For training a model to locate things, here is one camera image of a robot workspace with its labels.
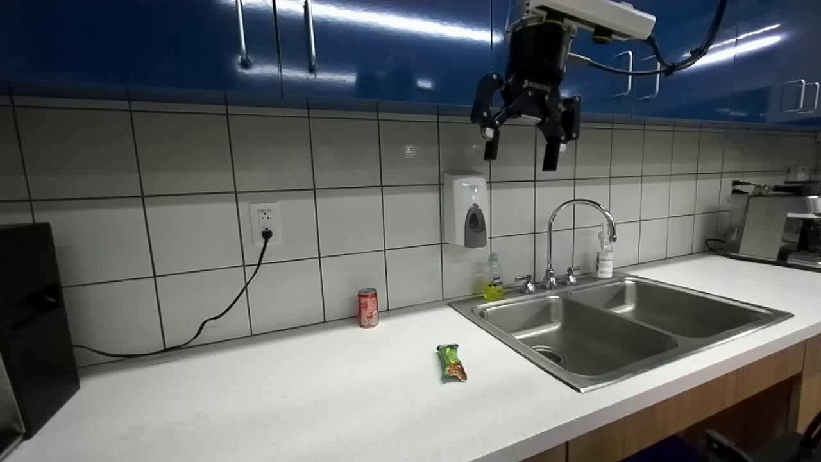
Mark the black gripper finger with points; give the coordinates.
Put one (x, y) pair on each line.
(490, 107)
(564, 119)

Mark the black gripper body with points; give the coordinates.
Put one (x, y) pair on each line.
(536, 66)

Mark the stainless steel double sink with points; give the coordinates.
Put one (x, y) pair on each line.
(599, 342)

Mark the chrome gooseneck faucet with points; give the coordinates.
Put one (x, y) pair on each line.
(550, 248)

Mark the clear pump soap bottle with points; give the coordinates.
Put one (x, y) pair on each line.
(605, 264)

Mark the yellow dish soap bottle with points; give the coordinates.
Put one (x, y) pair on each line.
(490, 291)

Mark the steel box appliance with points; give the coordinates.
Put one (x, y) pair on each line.
(765, 228)

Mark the red soda can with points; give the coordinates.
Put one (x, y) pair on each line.
(368, 310)

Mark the dark appliance with white cap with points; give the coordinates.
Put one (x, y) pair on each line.
(808, 257)

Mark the wooden base cabinet front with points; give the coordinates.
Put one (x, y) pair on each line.
(684, 403)

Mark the black coffee maker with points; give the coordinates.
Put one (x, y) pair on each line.
(33, 325)

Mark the white wall soap dispenser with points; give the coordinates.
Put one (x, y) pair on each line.
(458, 201)

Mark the white wall power outlet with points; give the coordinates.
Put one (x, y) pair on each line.
(260, 215)

